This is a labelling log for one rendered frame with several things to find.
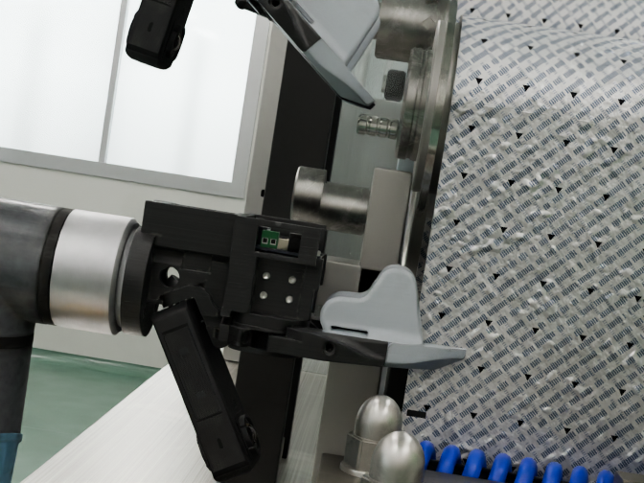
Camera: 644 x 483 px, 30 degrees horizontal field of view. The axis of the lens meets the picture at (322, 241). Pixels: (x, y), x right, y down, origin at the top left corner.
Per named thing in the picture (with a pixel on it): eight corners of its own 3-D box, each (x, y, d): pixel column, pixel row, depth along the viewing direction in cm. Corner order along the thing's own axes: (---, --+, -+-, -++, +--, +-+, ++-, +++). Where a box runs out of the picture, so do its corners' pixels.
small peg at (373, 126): (357, 119, 81) (355, 137, 82) (399, 126, 81) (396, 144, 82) (359, 109, 82) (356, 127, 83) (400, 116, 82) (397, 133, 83)
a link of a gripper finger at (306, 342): (387, 345, 71) (241, 321, 71) (383, 371, 71) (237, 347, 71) (389, 335, 75) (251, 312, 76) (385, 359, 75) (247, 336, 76)
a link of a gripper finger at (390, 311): (480, 283, 72) (327, 259, 72) (464, 380, 72) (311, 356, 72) (477, 279, 75) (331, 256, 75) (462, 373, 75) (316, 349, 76)
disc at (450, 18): (412, 216, 88) (444, 15, 88) (419, 217, 88) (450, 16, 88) (418, 217, 73) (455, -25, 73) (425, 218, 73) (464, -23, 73)
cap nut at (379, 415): (340, 459, 71) (352, 384, 70) (402, 470, 71) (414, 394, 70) (338, 474, 67) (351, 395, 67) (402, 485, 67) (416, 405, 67)
